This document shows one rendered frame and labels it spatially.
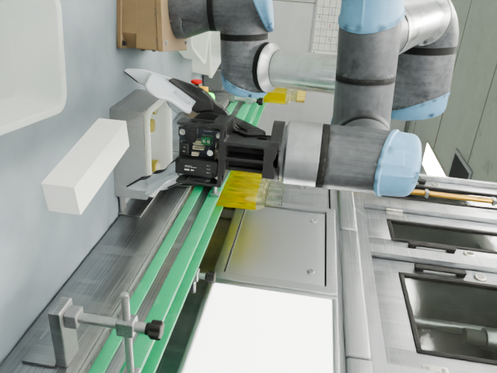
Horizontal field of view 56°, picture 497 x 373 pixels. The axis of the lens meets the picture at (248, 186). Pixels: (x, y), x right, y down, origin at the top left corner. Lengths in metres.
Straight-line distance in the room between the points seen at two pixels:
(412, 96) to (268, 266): 0.63
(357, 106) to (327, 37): 6.59
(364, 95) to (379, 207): 1.23
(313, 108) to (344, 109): 6.82
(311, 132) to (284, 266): 0.86
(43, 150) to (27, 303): 0.26
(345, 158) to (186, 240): 0.67
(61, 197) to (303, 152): 0.49
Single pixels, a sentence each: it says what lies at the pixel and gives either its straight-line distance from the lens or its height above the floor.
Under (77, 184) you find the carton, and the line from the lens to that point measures 0.85.
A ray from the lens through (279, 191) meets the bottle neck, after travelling 1.44.
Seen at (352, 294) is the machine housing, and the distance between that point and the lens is 1.30.
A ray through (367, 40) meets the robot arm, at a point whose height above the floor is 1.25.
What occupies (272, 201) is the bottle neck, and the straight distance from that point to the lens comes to 1.39.
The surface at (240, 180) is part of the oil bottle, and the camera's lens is 1.45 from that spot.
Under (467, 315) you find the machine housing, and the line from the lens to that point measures 1.42.
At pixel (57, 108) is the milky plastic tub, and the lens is 0.75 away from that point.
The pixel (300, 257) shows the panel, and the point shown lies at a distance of 1.39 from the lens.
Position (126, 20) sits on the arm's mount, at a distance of 1.11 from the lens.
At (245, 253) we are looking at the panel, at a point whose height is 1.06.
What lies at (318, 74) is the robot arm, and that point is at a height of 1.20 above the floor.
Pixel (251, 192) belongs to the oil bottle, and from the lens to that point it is 1.38.
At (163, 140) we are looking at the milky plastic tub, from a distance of 1.25.
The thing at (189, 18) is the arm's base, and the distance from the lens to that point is 1.14.
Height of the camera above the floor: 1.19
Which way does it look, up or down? 6 degrees down
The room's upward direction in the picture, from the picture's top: 97 degrees clockwise
